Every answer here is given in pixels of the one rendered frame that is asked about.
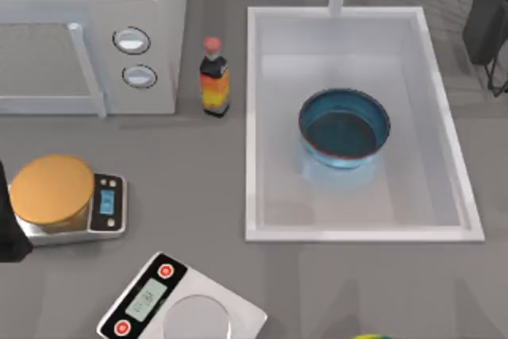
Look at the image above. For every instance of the dark sauce bottle red cap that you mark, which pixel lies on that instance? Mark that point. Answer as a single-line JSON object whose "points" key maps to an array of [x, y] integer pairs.
{"points": [[214, 81]]}

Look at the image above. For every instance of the blue bowl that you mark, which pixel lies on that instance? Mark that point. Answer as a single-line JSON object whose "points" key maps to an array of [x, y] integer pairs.
{"points": [[344, 128]]}

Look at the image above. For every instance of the pale microwave oven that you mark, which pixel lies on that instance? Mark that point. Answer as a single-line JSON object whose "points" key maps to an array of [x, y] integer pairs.
{"points": [[158, 89]]}

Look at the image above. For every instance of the microwave knob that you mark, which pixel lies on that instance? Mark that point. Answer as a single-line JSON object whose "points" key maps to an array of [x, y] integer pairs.
{"points": [[131, 40], [139, 75]]}

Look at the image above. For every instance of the white scale with red buttons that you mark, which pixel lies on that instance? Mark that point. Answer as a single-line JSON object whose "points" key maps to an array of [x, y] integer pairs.
{"points": [[238, 299]]}

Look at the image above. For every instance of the kitchen scale with blue display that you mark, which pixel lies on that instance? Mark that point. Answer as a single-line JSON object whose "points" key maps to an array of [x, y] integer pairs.
{"points": [[107, 200]]}

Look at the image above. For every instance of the white sink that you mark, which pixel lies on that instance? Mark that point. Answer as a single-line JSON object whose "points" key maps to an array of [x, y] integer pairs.
{"points": [[436, 124]]}

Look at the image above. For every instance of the orange round lid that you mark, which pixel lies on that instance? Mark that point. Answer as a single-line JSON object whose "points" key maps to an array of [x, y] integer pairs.
{"points": [[51, 190]]}

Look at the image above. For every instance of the yellow green object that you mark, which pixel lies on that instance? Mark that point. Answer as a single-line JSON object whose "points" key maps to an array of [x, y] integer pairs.
{"points": [[371, 336]]}

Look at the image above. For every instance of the microwave door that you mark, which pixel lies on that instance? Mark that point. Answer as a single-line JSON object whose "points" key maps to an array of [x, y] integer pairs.
{"points": [[39, 61]]}

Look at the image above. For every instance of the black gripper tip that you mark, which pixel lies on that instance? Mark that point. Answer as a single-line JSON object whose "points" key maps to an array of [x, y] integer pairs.
{"points": [[10, 228]]}

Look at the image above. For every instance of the black folding rack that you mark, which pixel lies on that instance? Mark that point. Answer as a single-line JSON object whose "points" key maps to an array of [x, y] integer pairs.
{"points": [[486, 17]]}

